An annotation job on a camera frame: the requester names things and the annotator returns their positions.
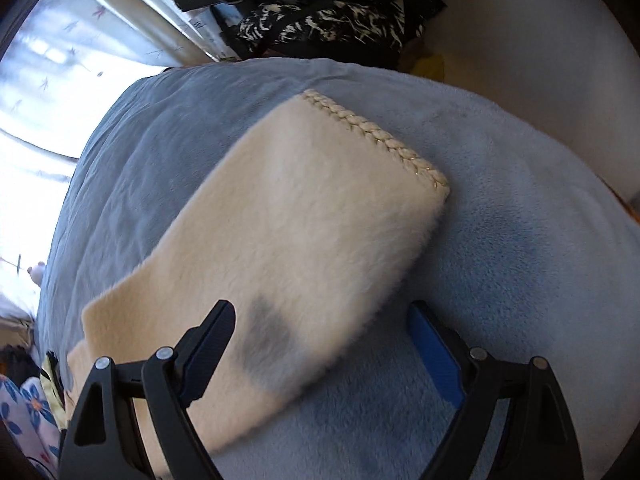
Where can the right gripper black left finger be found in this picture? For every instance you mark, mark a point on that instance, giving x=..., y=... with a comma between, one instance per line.
x=104, y=439

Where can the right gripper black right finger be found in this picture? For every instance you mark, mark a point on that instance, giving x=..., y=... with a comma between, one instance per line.
x=538, y=439

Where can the cream fuzzy knit cardigan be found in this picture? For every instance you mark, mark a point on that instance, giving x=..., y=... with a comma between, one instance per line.
x=306, y=226

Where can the black and white patterned clothes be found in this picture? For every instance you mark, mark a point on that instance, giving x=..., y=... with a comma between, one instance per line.
x=343, y=31

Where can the yellow-green and black folded garment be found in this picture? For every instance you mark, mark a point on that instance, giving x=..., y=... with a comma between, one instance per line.
x=51, y=382

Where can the blue floral folded quilt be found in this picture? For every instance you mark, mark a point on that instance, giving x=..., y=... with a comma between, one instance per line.
x=26, y=414

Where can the small pink plush toy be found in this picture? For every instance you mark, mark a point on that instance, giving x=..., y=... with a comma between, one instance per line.
x=36, y=273

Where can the grey-blue fleece bed blanket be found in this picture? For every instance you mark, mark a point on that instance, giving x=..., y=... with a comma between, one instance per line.
x=533, y=255

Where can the white floral sheer curtain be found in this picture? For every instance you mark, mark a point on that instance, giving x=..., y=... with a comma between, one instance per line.
x=68, y=61

